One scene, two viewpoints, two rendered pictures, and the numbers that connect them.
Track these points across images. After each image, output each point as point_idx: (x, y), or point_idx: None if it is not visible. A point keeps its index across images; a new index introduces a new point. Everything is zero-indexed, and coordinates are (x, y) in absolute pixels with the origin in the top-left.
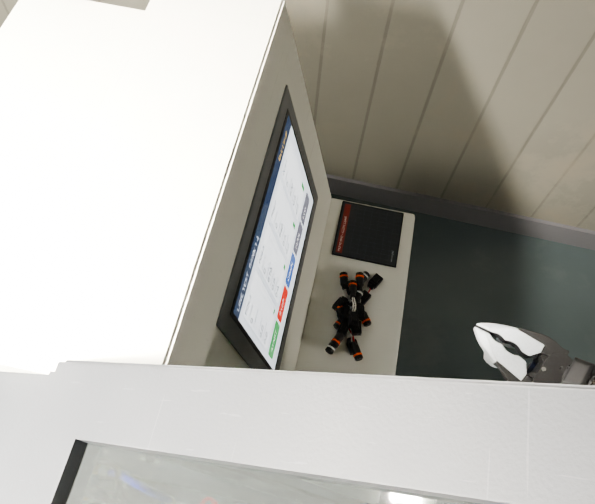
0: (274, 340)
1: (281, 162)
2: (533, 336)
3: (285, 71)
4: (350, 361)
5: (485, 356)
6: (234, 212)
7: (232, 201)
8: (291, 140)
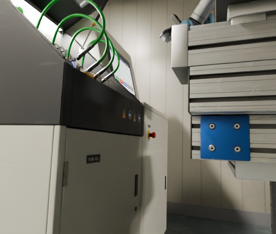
0: (117, 79)
1: (125, 65)
2: None
3: (129, 61)
4: None
5: (162, 38)
6: (113, 42)
7: (113, 41)
8: (129, 69)
